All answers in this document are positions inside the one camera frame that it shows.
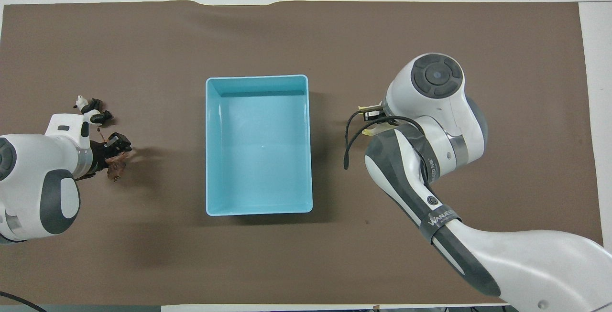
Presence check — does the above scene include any light blue storage box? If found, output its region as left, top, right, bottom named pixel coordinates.
left=205, top=75, right=314, bottom=217

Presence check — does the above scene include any brown lion toy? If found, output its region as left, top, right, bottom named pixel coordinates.
left=97, top=128, right=131, bottom=182

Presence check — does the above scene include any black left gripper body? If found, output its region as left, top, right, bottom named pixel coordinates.
left=78, top=140, right=116, bottom=179

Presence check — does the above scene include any brown table mat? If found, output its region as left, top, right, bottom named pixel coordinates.
left=0, top=0, right=610, bottom=306

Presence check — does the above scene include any cream llama toy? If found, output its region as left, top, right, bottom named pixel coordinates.
left=358, top=105, right=386, bottom=137

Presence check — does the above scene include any black and white cow toy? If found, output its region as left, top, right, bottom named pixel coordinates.
left=74, top=95, right=114, bottom=126

